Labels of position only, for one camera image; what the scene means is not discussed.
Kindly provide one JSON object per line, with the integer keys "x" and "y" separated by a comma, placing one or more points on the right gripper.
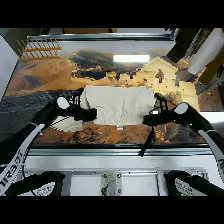
{"x": 155, "y": 119}

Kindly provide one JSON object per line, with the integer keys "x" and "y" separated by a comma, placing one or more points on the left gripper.
{"x": 83, "y": 114}

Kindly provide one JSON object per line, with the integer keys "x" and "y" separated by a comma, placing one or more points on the cream garment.
{"x": 120, "y": 105}

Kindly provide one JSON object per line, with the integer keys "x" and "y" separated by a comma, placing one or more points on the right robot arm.
{"x": 197, "y": 119}

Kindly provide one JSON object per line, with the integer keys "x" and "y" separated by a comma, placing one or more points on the brown garment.
{"x": 213, "y": 71}

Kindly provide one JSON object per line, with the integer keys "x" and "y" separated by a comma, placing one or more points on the brown wooden rack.
{"x": 40, "y": 50}

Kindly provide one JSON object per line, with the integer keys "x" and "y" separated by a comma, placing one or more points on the white garment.
{"x": 208, "y": 50}

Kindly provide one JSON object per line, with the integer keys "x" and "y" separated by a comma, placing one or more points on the silver frame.
{"x": 111, "y": 152}

